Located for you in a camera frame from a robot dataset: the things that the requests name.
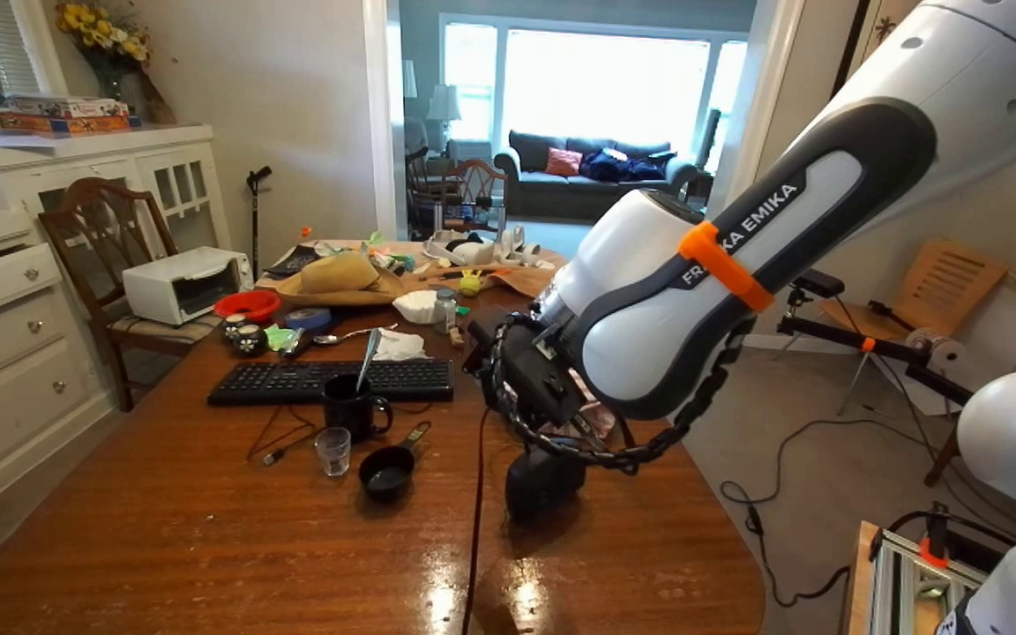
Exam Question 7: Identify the black camera tripod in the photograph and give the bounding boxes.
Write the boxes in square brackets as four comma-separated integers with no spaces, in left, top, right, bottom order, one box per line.
[772,264,976,486]

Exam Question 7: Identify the dark sofa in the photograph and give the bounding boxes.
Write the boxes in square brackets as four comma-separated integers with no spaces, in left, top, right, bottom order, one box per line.
[493,129,698,221]

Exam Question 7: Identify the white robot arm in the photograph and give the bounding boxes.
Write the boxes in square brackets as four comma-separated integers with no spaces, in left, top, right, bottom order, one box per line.
[480,0,1016,517]

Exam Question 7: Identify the black clock power cord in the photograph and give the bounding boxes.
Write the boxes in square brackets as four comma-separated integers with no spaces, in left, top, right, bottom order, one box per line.
[459,402,493,635]

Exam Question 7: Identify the red bowl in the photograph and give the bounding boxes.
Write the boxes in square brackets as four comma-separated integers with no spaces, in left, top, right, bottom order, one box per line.
[215,286,281,323]

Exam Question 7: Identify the small black bowl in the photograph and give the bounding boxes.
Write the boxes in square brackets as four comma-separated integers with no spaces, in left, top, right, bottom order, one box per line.
[356,444,415,503]

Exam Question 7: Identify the white sideboard cabinet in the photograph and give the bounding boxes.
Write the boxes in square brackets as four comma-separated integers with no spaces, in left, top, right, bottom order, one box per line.
[0,127,231,492]

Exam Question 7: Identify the small clear glass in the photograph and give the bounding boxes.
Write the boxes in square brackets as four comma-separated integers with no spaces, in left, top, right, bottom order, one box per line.
[313,425,353,479]

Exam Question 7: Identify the white crumpled tissue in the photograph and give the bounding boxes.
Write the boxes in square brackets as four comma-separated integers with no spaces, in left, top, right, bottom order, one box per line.
[374,326,427,362]

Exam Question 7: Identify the wooden dining chair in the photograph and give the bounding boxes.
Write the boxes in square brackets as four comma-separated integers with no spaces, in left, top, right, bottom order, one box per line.
[40,176,215,410]

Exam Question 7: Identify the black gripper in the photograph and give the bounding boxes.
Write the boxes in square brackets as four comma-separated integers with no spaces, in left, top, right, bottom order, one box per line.
[480,322,593,453]

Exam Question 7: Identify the black computer keyboard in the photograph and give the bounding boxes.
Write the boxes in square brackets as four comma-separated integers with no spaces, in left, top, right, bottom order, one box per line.
[208,359,455,405]

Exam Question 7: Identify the yellow flower bouquet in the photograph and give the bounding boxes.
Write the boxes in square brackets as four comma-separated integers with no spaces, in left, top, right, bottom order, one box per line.
[57,0,150,65]

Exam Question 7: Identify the black coffee mug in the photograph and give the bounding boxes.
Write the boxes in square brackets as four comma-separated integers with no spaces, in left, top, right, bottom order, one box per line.
[322,375,391,442]

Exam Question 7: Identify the wooden folding chair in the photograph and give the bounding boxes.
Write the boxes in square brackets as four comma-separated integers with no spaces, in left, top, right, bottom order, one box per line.
[869,238,1007,342]

